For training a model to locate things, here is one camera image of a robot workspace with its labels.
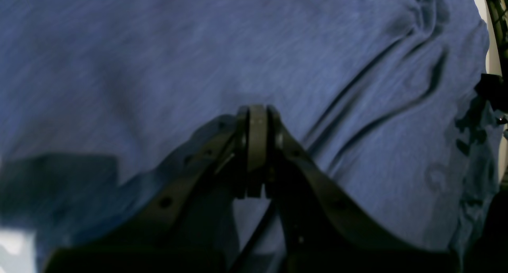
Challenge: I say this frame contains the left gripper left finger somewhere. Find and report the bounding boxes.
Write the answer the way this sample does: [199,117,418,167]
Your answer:
[44,106,249,273]

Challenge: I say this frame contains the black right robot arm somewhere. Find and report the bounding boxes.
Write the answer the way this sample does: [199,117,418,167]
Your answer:
[475,0,508,125]

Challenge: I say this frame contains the dark blue t-shirt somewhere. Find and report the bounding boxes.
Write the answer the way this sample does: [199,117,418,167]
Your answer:
[1,0,502,266]

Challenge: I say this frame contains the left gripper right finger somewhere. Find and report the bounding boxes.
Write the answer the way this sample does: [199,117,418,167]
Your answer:
[248,105,458,273]

